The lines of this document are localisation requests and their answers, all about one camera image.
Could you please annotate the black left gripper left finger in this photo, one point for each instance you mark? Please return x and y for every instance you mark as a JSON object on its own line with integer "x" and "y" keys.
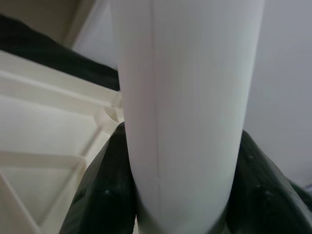
{"x": 102, "y": 195}

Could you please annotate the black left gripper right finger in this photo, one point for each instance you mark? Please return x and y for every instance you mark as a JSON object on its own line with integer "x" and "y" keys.
{"x": 263, "y": 200}

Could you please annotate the white plastic table top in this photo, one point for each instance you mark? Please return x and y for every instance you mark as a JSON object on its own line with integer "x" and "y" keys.
{"x": 36, "y": 122}

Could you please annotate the white plastic table leg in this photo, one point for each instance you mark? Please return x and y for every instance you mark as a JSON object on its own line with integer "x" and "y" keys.
{"x": 190, "y": 97}

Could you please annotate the black cloth table cover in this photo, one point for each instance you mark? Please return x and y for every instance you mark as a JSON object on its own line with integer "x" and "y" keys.
{"x": 36, "y": 41}

